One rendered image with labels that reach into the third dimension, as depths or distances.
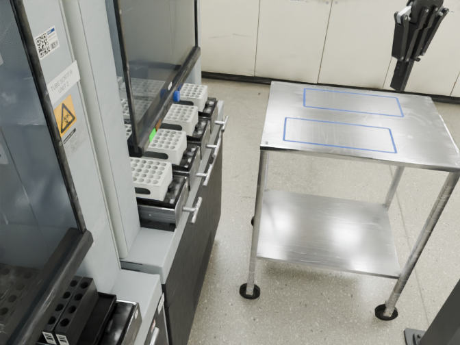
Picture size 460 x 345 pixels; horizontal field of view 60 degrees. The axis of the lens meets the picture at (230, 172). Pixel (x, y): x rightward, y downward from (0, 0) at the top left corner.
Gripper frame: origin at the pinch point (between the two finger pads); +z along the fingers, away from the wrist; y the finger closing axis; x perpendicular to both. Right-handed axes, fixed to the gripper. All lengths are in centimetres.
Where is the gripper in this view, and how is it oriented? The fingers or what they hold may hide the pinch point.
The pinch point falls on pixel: (401, 74)
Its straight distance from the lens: 95.9
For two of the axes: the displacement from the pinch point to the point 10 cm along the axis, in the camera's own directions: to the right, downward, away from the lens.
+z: -0.4, 7.8, 6.3
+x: -4.5, -5.7, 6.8
